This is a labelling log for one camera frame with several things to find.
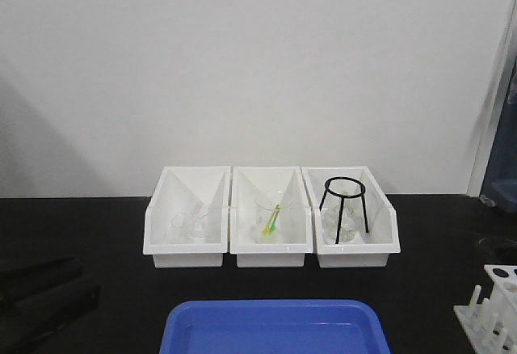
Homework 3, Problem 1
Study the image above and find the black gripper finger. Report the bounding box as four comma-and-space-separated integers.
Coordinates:
1, 257, 82, 296
1, 283, 100, 346

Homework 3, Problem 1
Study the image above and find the white test tube rack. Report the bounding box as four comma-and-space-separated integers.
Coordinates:
453, 264, 516, 354

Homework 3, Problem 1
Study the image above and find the grey pegboard drying rack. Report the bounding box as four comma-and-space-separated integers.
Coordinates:
480, 63, 516, 213

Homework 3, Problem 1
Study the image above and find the left white storage bin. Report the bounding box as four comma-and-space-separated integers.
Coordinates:
142, 166, 231, 269

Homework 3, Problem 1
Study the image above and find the white storage bin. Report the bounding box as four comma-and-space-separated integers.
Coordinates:
229, 166, 313, 268
301, 166, 401, 268
142, 166, 231, 269

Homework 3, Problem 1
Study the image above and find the glassware in left bin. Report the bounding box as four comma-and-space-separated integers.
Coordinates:
166, 203, 212, 244

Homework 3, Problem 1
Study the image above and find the blue plastic tray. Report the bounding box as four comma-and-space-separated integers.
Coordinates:
159, 299, 390, 353

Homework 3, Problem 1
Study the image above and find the middle white storage bin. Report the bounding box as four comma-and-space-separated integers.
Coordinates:
229, 166, 313, 268

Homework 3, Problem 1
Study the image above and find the beaker in middle bin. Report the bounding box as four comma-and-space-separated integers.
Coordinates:
251, 191, 289, 244

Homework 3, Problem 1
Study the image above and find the glass flask in right bin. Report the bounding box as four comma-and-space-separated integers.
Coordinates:
321, 194, 363, 245

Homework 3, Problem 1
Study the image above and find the right white storage bin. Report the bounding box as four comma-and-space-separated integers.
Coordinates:
301, 166, 401, 268

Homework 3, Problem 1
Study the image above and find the black sink basin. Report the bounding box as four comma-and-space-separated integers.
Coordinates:
477, 237, 516, 266

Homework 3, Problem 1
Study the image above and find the black wire tripod stand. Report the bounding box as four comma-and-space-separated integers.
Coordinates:
318, 176, 370, 246

